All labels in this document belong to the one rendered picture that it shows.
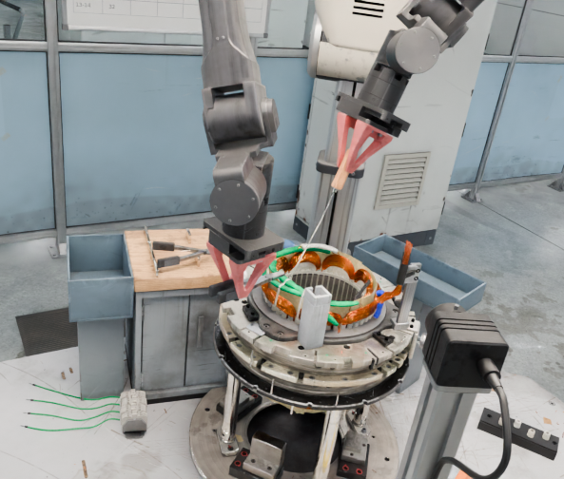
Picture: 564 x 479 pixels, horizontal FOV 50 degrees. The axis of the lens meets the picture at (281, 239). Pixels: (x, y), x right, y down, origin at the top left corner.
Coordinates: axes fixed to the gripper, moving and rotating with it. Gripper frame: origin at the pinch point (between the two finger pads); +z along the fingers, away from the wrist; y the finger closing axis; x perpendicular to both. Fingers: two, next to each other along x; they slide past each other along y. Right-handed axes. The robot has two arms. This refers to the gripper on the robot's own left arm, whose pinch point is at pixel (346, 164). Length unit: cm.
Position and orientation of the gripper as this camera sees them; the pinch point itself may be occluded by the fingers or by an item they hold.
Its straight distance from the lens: 90.6
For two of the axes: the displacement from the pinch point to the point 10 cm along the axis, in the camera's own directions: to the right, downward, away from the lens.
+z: -4.2, 8.9, 2.1
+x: 7.0, 1.6, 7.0
